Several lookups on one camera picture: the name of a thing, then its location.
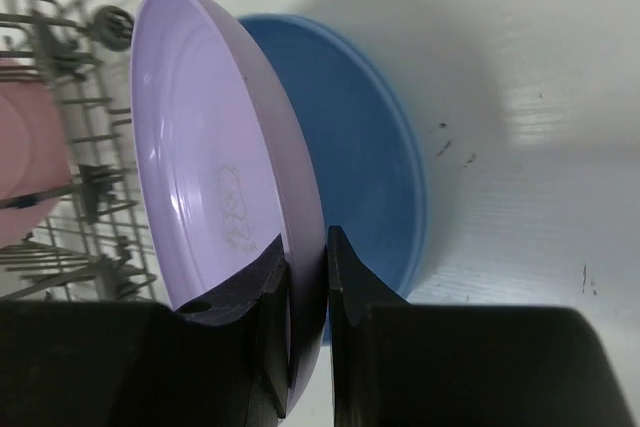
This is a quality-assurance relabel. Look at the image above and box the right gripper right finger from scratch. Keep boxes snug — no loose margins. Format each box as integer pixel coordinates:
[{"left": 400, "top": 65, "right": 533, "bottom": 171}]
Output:
[{"left": 327, "top": 226, "right": 633, "bottom": 426}]

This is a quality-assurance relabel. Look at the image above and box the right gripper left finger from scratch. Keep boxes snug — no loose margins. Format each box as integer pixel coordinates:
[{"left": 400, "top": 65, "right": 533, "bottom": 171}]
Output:
[{"left": 1, "top": 239, "right": 289, "bottom": 426}]

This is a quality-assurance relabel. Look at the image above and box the grey wire dish rack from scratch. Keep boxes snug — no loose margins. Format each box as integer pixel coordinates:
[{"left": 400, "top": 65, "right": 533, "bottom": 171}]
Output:
[{"left": 1, "top": 0, "right": 167, "bottom": 301}]

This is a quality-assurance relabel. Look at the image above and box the blue plate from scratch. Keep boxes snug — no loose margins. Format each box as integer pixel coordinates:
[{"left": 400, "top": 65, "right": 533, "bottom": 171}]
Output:
[{"left": 240, "top": 14, "right": 429, "bottom": 297}]

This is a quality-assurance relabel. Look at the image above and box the purple plate front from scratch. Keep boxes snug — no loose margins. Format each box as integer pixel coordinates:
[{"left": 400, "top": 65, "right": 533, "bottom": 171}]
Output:
[{"left": 130, "top": 0, "right": 326, "bottom": 402}]

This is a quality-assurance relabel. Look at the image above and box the pink plate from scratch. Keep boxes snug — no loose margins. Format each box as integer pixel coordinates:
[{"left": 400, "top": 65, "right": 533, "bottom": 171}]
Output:
[{"left": 1, "top": 81, "right": 71, "bottom": 248}]

